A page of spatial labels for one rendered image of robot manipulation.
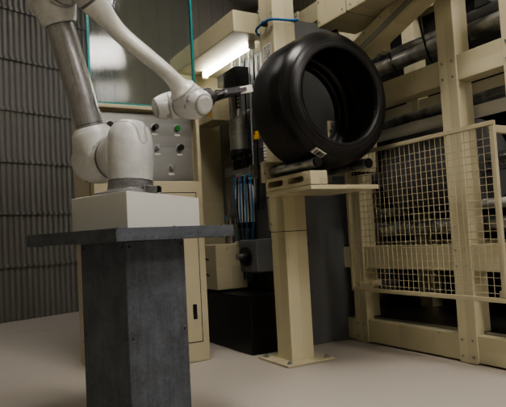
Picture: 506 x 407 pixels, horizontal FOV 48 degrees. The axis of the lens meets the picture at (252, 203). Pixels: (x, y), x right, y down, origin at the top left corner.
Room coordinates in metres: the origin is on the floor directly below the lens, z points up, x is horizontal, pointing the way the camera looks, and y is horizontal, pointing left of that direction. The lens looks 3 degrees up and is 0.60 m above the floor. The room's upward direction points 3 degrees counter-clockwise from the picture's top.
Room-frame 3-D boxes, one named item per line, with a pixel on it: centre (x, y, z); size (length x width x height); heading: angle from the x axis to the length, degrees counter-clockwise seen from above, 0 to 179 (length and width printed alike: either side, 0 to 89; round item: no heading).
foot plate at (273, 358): (2.78, -0.17, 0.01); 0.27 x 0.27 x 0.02; 30
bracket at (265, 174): (2.72, -0.23, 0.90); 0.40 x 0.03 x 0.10; 120
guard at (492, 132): (2.53, -0.71, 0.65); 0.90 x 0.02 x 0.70; 30
